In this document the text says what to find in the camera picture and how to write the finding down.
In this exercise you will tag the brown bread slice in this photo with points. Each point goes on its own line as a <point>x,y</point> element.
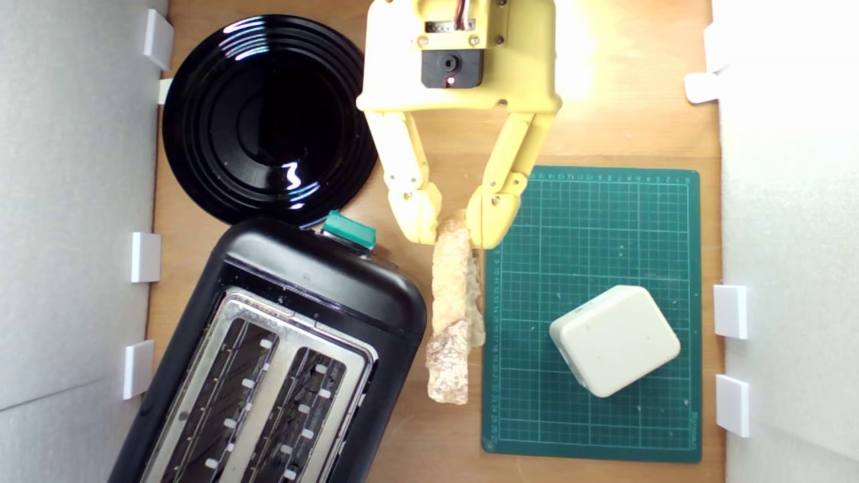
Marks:
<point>451,295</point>

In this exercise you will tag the green toaster lever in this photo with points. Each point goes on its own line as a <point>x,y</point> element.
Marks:
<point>349,230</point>

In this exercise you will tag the black two-slot toaster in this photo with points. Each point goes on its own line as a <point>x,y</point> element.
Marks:
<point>315,275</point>

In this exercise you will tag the green cutting mat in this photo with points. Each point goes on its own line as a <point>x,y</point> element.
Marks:
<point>590,235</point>

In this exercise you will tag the black plate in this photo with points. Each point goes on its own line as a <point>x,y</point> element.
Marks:
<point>268,121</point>

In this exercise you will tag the white block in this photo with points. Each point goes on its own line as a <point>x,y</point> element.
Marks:
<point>614,339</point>

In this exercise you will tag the white wall clip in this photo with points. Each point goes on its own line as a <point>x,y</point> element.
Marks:
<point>730,312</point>
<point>715,47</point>
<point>732,406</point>
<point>138,369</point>
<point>164,90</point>
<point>158,39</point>
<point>701,87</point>
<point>145,257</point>

